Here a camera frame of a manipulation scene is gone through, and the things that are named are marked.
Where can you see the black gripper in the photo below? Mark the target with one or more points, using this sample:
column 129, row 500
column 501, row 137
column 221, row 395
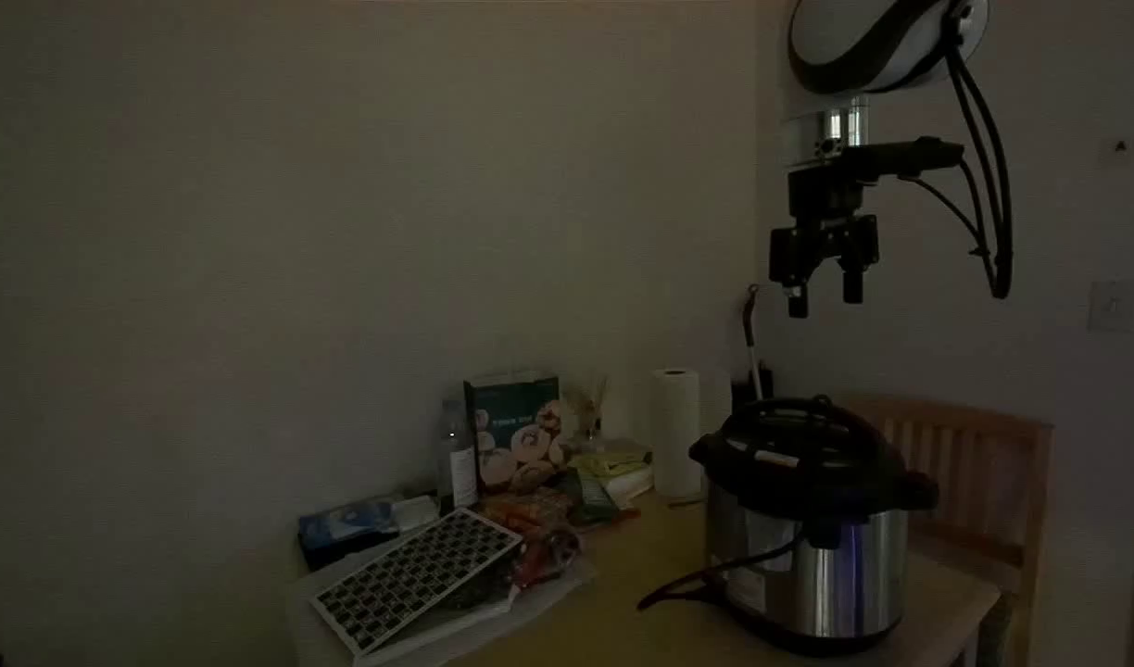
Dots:
column 828, row 204

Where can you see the dark utensil behind cooker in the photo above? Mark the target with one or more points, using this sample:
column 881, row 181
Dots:
column 753, row 352

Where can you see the white paper towel roll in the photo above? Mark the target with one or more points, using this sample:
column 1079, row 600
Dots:
column 679, row 431

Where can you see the wooden chair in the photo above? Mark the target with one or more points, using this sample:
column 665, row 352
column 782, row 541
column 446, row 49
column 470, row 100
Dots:
column 981, row 474

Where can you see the stack of books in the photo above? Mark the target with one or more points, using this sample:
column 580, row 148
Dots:
column 617, row 474

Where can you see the green white food box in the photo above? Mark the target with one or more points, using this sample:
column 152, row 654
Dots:
column 513, row 426

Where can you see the red snack packet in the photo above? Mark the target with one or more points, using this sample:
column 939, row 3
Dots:
column 535, row 530

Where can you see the small clear bottle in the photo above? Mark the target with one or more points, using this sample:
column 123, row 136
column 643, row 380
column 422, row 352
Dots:
column 460, row 463

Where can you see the white flat board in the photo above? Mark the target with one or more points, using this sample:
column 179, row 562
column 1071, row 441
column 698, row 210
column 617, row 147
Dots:
column 515, row 610

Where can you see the black white grid tray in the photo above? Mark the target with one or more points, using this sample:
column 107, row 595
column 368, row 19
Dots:
column 412, row 580

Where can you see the blue packet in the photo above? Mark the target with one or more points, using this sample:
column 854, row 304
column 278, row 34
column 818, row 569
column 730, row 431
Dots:
column 345, row 528

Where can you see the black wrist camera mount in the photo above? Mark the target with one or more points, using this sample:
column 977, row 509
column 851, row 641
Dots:
column 896, row 158

